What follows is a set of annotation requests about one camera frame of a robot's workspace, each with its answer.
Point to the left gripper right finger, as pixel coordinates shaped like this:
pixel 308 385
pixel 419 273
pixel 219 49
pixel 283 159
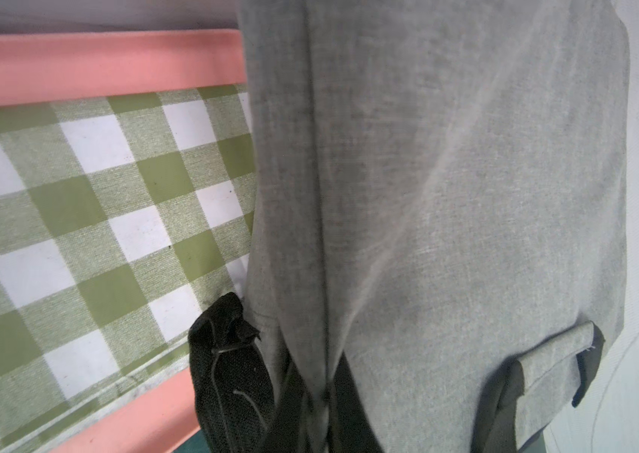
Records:
pixel 349 429

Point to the grey laptop sleeve back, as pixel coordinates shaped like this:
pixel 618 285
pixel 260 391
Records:
pixel 441 198

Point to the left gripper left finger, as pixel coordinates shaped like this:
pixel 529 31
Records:
pixel 287 431

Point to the green checkered cloth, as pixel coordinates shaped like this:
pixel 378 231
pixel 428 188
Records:
pixel 87 226

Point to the grey laptop bag with strap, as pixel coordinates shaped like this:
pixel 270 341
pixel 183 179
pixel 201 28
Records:
pixel 234 398

